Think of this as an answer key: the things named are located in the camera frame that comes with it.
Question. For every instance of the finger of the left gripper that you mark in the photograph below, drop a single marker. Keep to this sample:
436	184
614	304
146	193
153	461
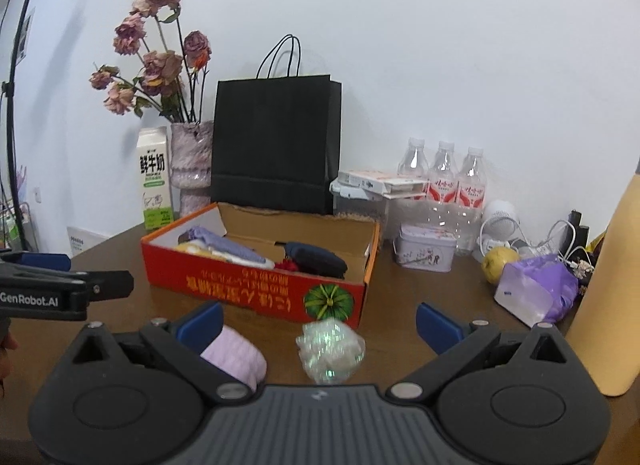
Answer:
55	262
101	285

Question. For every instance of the water bottle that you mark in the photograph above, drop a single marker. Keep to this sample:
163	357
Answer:
414	164
442	184
470	199

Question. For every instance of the purple tissue pack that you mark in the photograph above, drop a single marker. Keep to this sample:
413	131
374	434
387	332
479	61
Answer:
539	289

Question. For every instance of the white flat carton box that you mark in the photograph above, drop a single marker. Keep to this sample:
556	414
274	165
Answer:
386	185

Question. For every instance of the yellow green apple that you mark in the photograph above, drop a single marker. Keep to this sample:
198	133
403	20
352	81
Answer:
495	261

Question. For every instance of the lilac towel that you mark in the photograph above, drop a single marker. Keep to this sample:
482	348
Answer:
237	356

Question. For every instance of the middle water bottle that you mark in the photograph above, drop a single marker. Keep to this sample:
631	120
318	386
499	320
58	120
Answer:
442	184

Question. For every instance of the small white fan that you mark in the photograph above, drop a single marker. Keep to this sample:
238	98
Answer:
498	226

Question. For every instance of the white green milk carton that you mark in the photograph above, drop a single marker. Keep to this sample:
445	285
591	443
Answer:
153	169

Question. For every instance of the red cardboard box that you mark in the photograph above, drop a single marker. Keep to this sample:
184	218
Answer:
292	296

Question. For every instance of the clear plastic container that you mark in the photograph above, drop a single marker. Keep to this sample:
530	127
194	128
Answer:
390	212

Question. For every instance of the left water bottle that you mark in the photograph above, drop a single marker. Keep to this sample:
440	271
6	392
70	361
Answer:
414	164

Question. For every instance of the white cloth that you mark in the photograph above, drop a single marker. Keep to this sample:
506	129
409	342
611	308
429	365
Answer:
258	262

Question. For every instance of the yellow white plush toy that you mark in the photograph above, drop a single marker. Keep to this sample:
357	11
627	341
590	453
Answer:
196	248

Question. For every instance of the white paper sign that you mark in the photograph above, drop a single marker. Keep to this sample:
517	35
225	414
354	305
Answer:
81	239

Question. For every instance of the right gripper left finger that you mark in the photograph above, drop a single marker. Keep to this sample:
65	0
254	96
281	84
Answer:
178	347

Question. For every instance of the iridescent mesh ball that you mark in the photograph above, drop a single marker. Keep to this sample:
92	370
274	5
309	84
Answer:
330	351

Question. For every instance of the purple textured vase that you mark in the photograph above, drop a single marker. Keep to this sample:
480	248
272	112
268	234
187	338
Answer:
191	147

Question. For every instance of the yellow thermos jug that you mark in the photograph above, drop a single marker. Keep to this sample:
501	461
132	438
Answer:
605	331

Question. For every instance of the black paper bag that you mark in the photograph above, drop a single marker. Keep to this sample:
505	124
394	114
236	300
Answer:
277	141

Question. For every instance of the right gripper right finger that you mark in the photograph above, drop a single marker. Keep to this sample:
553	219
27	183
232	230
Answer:
460	350

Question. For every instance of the person left hand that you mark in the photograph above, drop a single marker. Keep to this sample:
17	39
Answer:
8	343

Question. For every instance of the decorated tin box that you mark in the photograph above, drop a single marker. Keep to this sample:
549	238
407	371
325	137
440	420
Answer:
424	247

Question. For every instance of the purple woven cloth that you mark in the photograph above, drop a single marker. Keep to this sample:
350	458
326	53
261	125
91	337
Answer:
215	242

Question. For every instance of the dried pink flowers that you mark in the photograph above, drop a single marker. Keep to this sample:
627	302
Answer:
173	65

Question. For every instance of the right water bottle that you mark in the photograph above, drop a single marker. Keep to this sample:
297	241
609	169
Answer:
470	199

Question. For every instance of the red rose flower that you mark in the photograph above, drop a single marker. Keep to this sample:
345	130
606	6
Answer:
288	265

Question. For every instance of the dark navy cloth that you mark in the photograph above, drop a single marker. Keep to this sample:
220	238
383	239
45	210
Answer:
314	260

